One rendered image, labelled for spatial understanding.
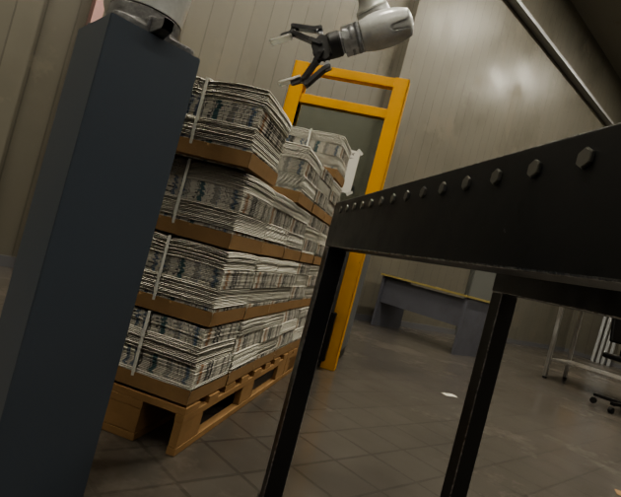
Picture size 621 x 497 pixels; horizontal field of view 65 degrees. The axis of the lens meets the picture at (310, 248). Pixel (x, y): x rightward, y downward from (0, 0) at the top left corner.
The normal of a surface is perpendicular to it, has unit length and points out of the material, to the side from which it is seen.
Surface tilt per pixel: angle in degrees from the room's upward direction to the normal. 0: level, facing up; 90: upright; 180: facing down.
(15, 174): 90
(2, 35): 90
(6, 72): 90
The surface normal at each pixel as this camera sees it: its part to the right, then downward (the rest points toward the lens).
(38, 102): 0.66, 0.16
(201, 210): -0.20, -0.07
